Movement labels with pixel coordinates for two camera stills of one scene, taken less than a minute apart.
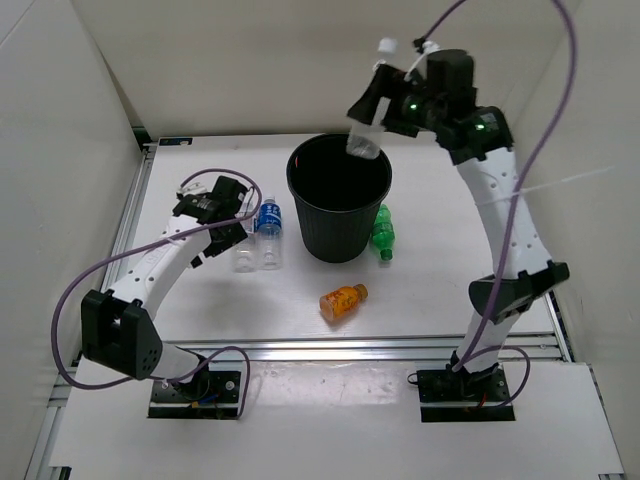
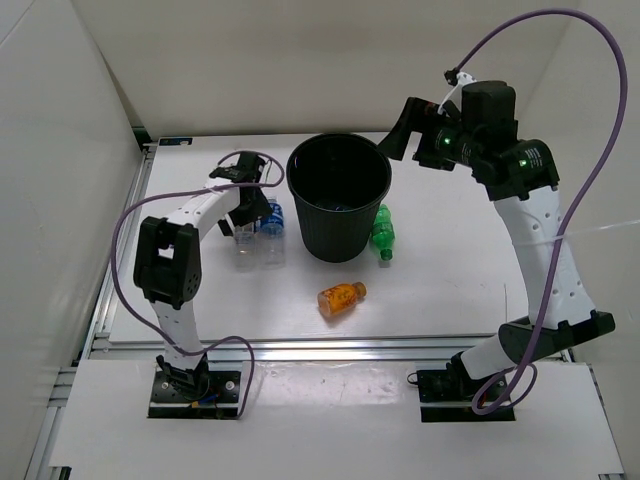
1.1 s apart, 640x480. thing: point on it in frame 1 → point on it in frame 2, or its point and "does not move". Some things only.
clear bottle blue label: [268, 225] does not move
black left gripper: [236, 235] → [259, 210]
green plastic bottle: [383, 234] does not move
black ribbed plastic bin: [336, 194] does not move
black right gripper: [384, 84] → [415, 113]
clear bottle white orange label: [246, 255] does not move
